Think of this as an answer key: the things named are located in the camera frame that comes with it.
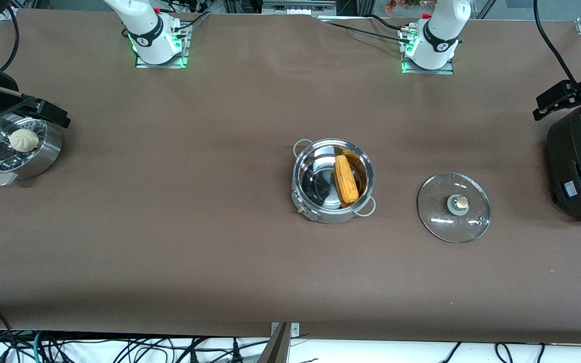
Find glass pot lid with knob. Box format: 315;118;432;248
417;172;491;244

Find yellow corn cob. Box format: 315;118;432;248
334;154;360;205

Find steel steamer pot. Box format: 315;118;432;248
0;112;63;187

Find white steamed bun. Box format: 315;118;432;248
9;129;40;152

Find pink flower decoration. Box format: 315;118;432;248
384;0;437;15

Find brown table cover sheet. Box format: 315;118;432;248
0;10;581;344

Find brown slanted bar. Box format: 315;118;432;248
257;323;291;363

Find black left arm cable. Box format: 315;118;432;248
533;0;581;94

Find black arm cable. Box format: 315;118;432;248
0;5;36;132
533;0;581;94

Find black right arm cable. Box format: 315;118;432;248
0;5;36;132

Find grey table edge rail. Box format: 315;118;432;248
0;5;19;56

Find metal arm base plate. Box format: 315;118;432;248
400;28;455;75
134;20;191;69

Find short black base cable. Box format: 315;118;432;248
366;13;408;32

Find long black base cable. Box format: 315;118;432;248
321;19;412;44

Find steel pot cream handles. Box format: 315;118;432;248
292;138;378;225

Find aluminium frame bar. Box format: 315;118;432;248
262;0;337;16

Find small metal table bracket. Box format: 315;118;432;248
270;322;300;337

